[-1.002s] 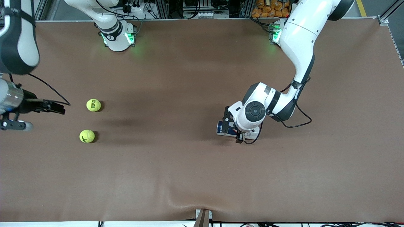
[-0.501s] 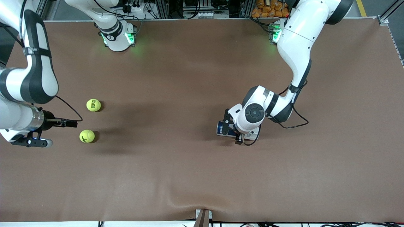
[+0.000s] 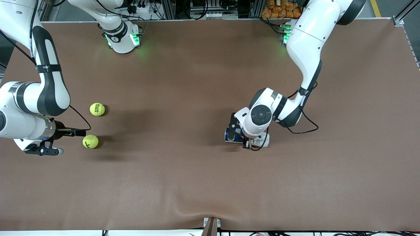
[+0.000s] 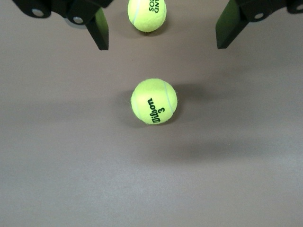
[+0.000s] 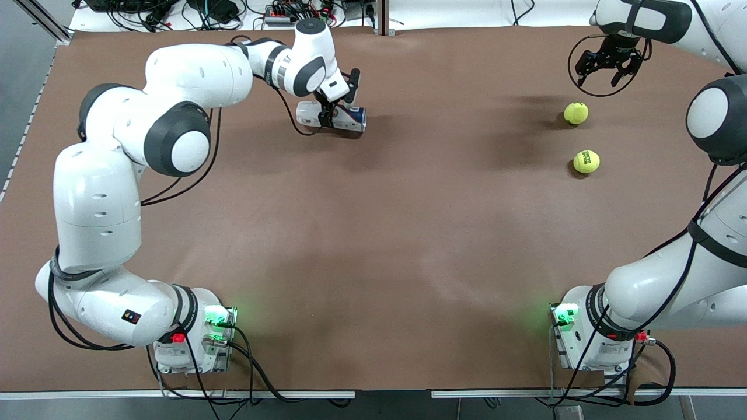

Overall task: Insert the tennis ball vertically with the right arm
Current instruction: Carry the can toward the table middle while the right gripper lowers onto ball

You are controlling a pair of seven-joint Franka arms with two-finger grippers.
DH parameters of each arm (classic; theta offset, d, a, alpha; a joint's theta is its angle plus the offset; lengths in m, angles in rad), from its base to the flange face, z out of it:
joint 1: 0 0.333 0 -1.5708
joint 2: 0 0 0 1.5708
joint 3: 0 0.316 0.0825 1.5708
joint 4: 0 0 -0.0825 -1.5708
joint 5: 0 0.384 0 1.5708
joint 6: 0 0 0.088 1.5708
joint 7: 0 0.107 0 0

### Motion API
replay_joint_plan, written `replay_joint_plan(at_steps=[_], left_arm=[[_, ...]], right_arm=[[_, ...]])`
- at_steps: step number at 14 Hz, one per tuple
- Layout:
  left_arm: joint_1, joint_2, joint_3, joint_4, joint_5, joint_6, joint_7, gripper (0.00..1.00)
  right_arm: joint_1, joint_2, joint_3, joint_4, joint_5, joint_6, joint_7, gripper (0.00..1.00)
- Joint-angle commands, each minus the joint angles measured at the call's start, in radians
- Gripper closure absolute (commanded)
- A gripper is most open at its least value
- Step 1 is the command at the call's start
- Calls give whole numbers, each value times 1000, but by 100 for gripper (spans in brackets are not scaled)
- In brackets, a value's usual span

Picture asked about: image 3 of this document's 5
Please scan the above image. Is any Wilson print tennis ball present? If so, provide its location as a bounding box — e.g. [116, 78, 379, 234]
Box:
[82, 135, 99, 149]

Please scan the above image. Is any clear tennis ball can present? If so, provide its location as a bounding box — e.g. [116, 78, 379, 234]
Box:
[224, 128, 270, 148]

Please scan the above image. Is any Roland Garros print tennis ball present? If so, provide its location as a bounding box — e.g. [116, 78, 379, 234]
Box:
[90, 103, 106, 117]

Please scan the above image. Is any brown table cover sheet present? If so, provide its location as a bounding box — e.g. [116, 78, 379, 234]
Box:
[0, 18, 420, 232]

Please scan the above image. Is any orange bags pile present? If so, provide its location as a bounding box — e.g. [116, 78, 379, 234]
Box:
[262, 0, 302, 19]

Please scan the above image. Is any white power strip with plugs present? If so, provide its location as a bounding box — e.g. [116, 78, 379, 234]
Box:
[126, 0, 155, 15]

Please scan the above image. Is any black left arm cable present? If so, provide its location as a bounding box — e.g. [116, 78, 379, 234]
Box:
[248, 82, 319, 152]

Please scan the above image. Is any aluminium frame post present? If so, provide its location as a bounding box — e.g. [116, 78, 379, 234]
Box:
[160, 0, 176, 20]

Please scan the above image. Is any aluminium frame profile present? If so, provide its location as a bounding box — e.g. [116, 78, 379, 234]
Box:
[395, 0, 420, 22]

